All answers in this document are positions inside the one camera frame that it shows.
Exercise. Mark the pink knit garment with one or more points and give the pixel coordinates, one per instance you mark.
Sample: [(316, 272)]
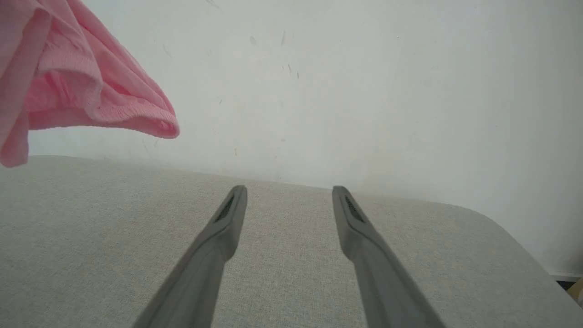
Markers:
[(68, 68)]

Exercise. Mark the grey fabric work surface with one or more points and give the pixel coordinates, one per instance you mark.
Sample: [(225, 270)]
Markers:
[(291, 259)]

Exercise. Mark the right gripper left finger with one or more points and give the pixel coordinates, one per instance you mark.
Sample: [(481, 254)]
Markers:
[(207, 264)]

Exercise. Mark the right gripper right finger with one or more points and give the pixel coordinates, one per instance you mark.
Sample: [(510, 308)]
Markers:
[(373, 273)]

